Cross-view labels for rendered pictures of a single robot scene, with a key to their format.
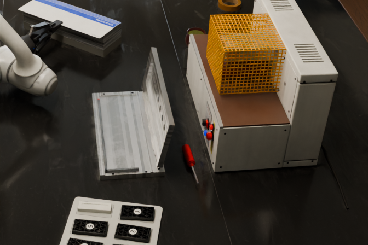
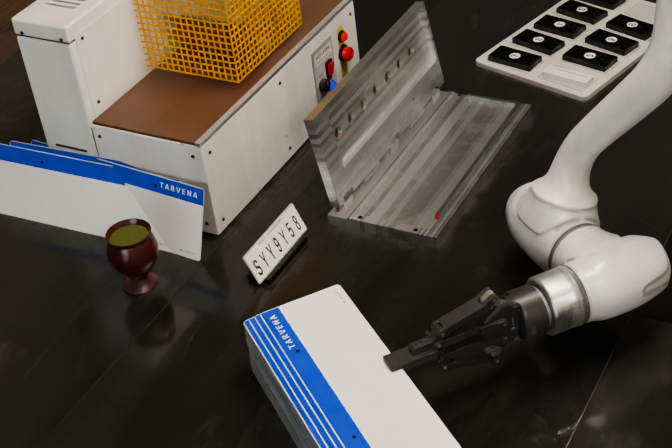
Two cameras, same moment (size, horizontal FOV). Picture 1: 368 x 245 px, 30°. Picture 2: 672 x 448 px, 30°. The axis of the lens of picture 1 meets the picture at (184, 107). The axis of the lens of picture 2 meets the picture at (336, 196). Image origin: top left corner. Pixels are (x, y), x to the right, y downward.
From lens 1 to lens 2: 3.58 m
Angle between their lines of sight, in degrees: 97
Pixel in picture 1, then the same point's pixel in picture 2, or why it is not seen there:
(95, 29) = (324, 313)
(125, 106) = (397, 196)
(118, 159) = (486, 120)
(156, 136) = (418, 83)
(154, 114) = (387, 112)
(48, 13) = (394, 410)
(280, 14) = not seen: outside the picture
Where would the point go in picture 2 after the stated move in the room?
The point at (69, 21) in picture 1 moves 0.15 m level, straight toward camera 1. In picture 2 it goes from (362, 362) to (409, 297)
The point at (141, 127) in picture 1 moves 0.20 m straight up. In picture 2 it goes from (405, 154) to (396, 59)
